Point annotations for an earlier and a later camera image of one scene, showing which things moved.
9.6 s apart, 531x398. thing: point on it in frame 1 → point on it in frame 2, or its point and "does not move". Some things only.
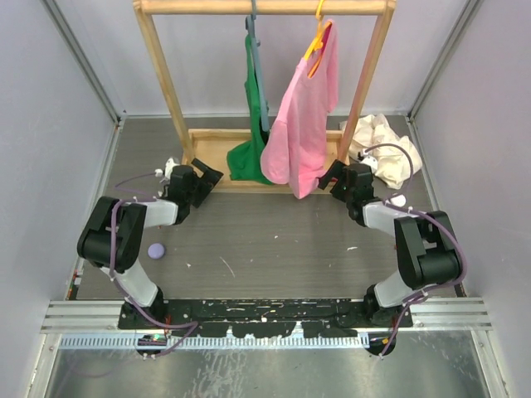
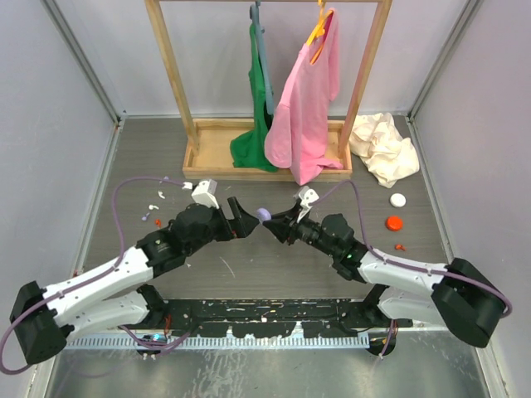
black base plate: x=319 y=317 does not move
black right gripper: x=338 y=170 → x=282 y=226
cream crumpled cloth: x=397 y=157 does not move
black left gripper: x=206 y=182 → x=242 y=223
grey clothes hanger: x=250 y=26 → x=255 y=14
